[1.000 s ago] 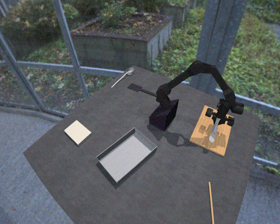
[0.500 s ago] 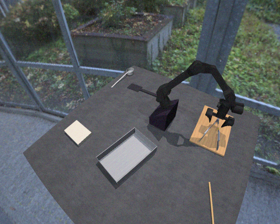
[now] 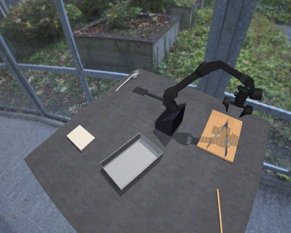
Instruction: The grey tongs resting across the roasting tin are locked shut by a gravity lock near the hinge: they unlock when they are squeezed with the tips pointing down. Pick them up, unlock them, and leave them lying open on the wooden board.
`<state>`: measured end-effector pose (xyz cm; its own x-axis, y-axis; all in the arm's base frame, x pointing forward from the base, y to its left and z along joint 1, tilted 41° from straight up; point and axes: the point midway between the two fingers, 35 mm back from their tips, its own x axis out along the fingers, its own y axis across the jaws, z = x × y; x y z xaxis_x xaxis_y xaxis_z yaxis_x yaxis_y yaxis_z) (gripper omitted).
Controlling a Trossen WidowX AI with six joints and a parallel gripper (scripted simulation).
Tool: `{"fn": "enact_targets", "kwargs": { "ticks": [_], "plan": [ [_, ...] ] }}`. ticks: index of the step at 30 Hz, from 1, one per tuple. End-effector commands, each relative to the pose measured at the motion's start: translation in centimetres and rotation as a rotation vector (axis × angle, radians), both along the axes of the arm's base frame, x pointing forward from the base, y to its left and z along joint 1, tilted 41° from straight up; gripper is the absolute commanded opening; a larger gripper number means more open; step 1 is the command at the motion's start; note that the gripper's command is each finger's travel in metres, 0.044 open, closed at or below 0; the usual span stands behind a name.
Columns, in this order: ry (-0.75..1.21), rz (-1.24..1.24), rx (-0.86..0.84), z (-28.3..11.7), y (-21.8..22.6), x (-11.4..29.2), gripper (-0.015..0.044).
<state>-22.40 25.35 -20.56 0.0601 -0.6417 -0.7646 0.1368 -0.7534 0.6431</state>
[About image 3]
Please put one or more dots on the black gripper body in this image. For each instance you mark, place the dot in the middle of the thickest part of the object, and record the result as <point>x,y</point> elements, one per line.
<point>239,103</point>

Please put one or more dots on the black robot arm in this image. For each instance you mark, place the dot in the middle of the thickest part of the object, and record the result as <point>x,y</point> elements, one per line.
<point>204,69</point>

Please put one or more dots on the light wooden board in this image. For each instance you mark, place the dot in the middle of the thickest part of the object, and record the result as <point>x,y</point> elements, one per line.
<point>218,146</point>

